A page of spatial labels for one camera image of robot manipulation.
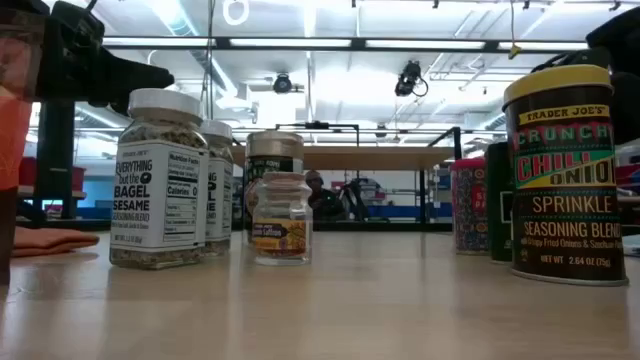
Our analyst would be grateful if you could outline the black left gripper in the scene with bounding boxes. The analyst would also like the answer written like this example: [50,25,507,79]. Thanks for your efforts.
[34,0,176,109]

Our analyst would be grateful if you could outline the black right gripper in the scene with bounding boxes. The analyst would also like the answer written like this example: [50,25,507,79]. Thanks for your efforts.
[585,7,640,146]

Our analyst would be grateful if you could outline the bagel sesame seasoning jar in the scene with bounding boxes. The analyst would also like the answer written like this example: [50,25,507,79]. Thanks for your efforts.
[199,119,235,258]
[109,88,211,272]

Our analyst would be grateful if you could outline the orange taco mix packet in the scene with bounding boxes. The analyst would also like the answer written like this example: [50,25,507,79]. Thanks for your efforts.
[0,8,47,286]

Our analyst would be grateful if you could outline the dark spice jar gold lid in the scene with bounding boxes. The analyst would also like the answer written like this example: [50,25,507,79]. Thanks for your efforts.
[243,130,305,246]

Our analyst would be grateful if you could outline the chili onion can yellow lid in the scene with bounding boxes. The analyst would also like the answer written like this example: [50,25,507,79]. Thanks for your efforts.
[501,64,630,288]

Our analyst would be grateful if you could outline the dark green spice tin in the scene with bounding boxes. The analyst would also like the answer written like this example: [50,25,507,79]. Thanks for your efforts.
[485,141,516,265]

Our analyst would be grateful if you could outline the small saffron jar cork lid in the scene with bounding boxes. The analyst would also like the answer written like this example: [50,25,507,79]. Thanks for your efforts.
[251,171,314,267]

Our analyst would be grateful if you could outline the red patterned spice tin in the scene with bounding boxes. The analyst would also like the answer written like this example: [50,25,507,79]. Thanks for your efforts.
[449,157,489,256]

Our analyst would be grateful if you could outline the wooden shelf black legs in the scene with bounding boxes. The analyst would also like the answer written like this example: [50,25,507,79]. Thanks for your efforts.
[230,126,464,234]

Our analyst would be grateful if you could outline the yellow hanging tag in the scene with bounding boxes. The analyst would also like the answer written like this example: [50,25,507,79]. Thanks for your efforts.
[507,0,523,61]

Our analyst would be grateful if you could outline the red storage bin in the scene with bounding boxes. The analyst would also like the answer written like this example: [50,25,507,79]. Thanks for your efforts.
[18,156,87,192]

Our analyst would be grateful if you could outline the folded orange cloth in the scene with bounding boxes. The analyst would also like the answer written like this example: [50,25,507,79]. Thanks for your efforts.
[12,225,101,259]

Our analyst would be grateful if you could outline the person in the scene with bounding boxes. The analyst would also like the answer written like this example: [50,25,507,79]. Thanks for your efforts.
[304,169,347,223]

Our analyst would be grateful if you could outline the black metal table frame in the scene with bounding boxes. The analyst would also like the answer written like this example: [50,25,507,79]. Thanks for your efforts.
[29,34,640,234]

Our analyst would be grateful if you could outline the round black camera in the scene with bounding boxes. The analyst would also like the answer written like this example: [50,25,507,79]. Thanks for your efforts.
[272,72,294,95]

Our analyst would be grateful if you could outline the black camera with cable loop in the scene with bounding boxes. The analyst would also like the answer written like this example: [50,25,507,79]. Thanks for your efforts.
[394,59,430,99]

